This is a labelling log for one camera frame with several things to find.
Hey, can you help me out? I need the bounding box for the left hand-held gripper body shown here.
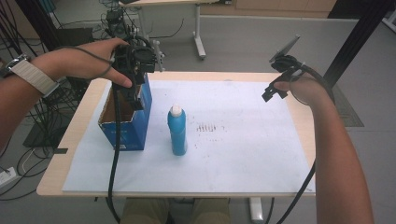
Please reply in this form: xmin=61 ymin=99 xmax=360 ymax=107
xmin=111 ymin=35 xmax=158 ymax=87

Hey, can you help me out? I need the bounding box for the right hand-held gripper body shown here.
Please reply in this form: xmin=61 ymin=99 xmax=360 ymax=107
xmin=268 ymin=34 xmax=308 ymax=86

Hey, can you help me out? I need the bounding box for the blue cardboard box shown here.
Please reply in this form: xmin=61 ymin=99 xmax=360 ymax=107
xmin=98 ymin=73 xmax=153 ymax=152

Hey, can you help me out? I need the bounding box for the blue plastic bottle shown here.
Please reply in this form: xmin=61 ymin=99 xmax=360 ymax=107
xmin=167 ymin=104 xmax=189 ymax=157

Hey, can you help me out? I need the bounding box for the person's right hand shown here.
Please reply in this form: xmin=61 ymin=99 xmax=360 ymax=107
xmin=274 ymin=74 xmax=332 ymax=106

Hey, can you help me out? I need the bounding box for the person's left hand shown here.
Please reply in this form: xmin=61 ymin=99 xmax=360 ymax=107
xmin=30 ymin=37 xmax=134 ymax=89

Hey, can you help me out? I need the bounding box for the light wooden table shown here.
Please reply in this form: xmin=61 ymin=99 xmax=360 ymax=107
xmin=35 ymin=71 xmax=318 ymax=199

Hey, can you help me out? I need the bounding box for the white desk with metal legs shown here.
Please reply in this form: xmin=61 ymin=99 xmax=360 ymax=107
xmin=119 ymin=0 xmax=233 ymax=61

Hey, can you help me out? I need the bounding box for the white paper sheet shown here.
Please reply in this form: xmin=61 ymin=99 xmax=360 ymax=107
xmin=62 ymin=79 xmax=316 ymax=194

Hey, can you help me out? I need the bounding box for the wristwatch with beige band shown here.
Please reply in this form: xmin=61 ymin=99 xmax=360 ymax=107
xmin=0 ymin=54 xmax=61 ymax=99

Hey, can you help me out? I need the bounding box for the person's left leg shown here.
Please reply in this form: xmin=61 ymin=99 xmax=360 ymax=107
xmin=120 ymin=197 xmax=172 ymax=224

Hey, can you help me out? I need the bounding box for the person's leg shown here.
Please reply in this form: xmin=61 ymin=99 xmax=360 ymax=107
xmin=120 ymin=197 xmax=172 ymax=224
xmin=190 ymin=197 xmax=232 ymax=224

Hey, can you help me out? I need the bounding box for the white table leg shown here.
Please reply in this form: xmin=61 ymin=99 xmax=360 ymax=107
xmin=248 ymin=197 xmax=264 ymax=222

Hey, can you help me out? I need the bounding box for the person's right leg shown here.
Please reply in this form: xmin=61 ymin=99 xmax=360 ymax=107
xmin=190 ymin=197 xmax=232 ymax=224

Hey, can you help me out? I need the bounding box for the white power strip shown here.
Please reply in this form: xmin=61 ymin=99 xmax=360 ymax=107
xmin=0 ymin=166 xmax=18 ymax=189

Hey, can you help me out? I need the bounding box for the thin grey wrist cord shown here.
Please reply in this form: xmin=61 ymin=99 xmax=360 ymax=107
xmin=50 ymin=46 xmax=115 ymax=79

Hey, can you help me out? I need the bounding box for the thick black left gripper cable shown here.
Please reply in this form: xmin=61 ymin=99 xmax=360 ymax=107
xmin=106 ymin=83 xmax=123 ymax=224

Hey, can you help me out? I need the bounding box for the thick black gripper cable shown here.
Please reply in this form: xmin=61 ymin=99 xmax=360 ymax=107
xmin=275 ymin=63 xmax=336 ymax=224
xmin=106 ymin=83 xmax=123 ymax=224

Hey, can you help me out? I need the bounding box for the black metal post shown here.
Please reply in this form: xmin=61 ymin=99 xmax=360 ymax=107
xmin=322 ymin=0 xmax=396 ymax=89

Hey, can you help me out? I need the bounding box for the thick black right gripper cable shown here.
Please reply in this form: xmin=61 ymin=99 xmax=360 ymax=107
xmin=275 ymin=63 xmax=336 ymax=224

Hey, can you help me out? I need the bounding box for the black floor cable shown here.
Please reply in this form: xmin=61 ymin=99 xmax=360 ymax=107
xmin=265 ymin=197 xmax=276 ymax=224

